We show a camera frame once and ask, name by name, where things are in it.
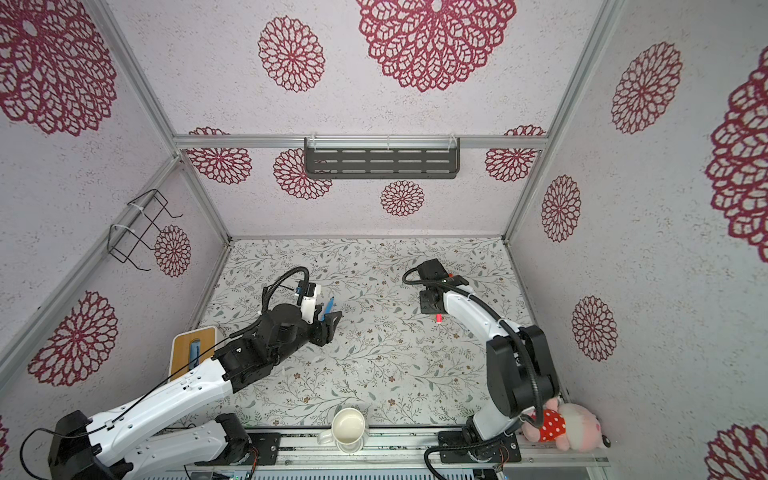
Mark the blue marker pen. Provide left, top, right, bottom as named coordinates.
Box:
left=322, top=297, right=335, bottom=321

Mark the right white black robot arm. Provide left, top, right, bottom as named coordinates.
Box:
left=420, top=281, right=560, bottom=446

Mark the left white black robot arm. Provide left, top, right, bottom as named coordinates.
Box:
left=48, top=304, right=343, bottom=479

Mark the white ceramic mug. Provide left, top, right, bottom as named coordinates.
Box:
left=317, top=408, right=367, bottom=454

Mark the pink plush toy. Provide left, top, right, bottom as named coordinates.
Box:
left=522, top=398, right=611, bottom=452

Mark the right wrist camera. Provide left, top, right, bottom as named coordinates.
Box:
left=416, top=259, right=469, bottom=286

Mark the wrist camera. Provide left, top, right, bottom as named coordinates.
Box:
left=416, top=259, right=469, bottom=286
left=299, top=282, right=322, bottom=324

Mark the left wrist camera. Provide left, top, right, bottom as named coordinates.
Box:
left=299, top=282, right=322, bottom=324

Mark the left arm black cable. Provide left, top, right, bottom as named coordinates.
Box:
left=19, top=266, right=311, bottom=480

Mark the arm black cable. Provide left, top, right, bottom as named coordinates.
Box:
left=401, top=265, right=544, bottom=480
left=19, top=266, right=311, bottom=480

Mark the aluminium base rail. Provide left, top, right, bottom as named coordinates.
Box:
left=179, top=427, right=610, bottom=480

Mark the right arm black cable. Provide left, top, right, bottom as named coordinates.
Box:
left=401, top=265, right=544, bottom=480

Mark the dark grey wall shelf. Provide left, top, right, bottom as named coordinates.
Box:
left=304, top=137, right=460, bottom=180

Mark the black wire wall rack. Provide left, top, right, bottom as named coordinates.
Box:
left=106, top=188, right=182, bottom=272

